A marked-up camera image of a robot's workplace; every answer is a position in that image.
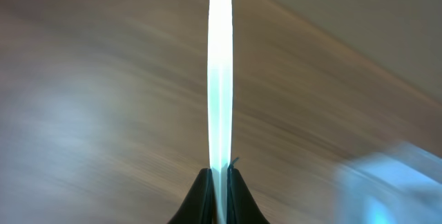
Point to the white fork handle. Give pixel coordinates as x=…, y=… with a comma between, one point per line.
x=220, y=98

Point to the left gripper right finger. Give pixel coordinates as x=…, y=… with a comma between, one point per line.
x=241, y=206

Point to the left clear plastic container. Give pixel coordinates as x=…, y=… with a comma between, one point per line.
x=402, y=185

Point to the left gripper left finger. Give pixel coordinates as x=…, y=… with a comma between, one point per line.
x=197, y=207

